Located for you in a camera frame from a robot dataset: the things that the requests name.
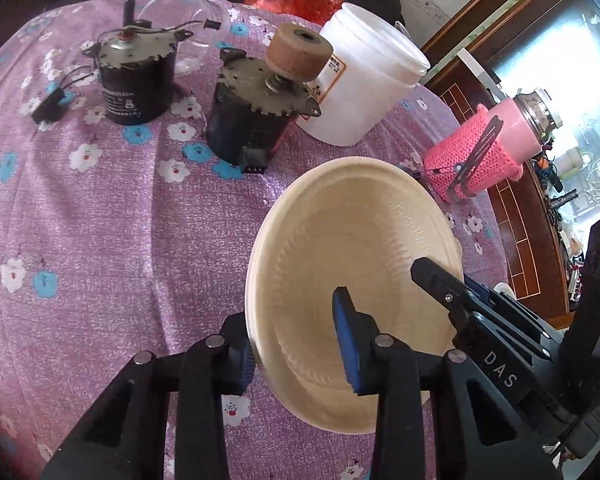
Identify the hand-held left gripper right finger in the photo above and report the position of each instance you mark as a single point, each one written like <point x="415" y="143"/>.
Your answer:
<point x="347" y="340"/>

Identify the clear plastic bowl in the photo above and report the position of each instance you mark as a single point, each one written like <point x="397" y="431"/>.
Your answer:
<point x="200" y="10"/>

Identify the wooden door frame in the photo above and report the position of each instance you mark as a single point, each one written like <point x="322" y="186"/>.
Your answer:
<point x="480" y="15"/>

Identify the black metal clip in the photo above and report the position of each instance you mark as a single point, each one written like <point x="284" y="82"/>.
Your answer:
<point x="480" y="152"/>

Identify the wooden cabinet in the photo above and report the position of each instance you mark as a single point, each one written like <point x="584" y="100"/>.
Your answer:
<point x="520" y="230"/>

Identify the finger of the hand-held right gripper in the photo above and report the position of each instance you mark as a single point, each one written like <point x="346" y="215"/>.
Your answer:
<point x="500" y="360"/>
<point x="520" y="317"/>

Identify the black motor with cork wheel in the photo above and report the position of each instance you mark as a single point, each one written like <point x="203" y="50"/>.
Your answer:
<point x="250" y="115"/>

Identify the white plastic bucket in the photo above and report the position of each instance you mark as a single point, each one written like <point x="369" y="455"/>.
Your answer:
<point x="365" y="75"/>

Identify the pink bottle with knitted sleeve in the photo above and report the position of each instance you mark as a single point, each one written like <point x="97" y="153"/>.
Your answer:
<point x="510" y="135"/>

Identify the cream patterned bowl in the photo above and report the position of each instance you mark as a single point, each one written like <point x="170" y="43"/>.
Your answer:
<point x="350" y="240"/>

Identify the black motor with shaft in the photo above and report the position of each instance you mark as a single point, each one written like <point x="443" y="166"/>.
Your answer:
<point x="135" y="80"/>

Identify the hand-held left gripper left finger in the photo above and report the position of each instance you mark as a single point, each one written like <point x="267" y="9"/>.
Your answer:
<point x="230" y="360"/>

